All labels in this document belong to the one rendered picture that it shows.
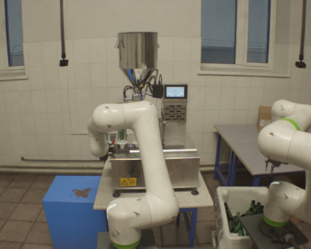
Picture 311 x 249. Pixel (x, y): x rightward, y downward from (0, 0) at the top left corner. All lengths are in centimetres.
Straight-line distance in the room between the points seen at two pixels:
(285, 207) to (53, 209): 167
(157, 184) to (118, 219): 21
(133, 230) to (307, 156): 66
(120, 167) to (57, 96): 189
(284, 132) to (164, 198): 51
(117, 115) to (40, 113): 255
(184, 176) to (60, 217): 106
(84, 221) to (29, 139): 186
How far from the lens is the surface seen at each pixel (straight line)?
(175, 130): 187
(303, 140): 84
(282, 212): 123
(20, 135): 377
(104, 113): 106
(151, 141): 107
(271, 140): 86
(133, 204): 101
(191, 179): 181
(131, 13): 321
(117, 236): 104
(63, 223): 225
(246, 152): 259
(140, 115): 109
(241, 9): 386
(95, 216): 213
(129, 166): 173
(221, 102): 341
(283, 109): 129
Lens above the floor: 175
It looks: 18 degrees down
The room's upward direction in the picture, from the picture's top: straight up
